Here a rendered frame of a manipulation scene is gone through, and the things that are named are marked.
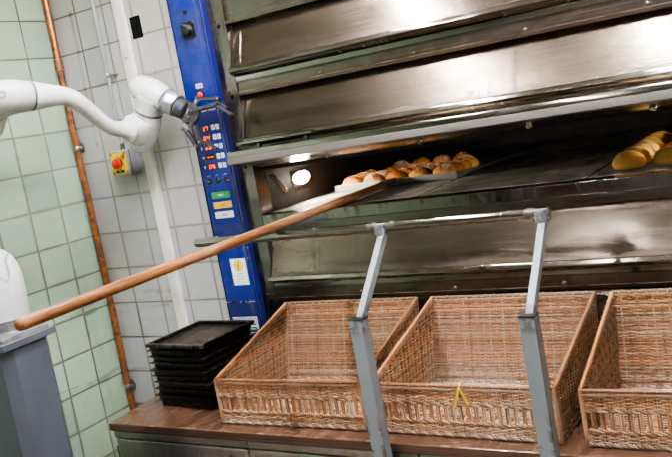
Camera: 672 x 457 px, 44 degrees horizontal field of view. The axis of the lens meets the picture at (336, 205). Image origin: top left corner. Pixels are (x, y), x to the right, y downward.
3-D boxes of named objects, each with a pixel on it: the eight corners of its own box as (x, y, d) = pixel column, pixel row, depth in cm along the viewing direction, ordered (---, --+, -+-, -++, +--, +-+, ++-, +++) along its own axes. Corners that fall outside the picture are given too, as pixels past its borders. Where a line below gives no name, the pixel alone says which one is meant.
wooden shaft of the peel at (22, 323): (22, 332, 177) (19, 319, 177) (13, 332, 179) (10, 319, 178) (386, 188, 321) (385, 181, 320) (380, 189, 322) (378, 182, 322)
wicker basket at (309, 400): (297, 371, 311) (284, 300, 308) (434, 372, 282) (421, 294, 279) (218, 424, 270) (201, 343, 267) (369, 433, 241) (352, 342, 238)
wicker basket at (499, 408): (442, 373, 280) (429, 294, 277) (612, 377, 250) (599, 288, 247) (374, 433, 240) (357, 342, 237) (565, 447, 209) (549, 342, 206)
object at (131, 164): (125, 174, 341) (120, 150, 339) (143, 171, 335) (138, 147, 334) (112, 177, 334) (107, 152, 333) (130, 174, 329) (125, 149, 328)
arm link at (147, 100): (178, 84, 307) (170, 116, 313) (145, 67, 312) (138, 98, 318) (159, 89, 298) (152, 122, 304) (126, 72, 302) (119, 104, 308)
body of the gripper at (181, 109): (188, 97, 306) (208, 108, 304) (178, 118, 308) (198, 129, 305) (178, 94, 299) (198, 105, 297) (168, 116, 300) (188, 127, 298)
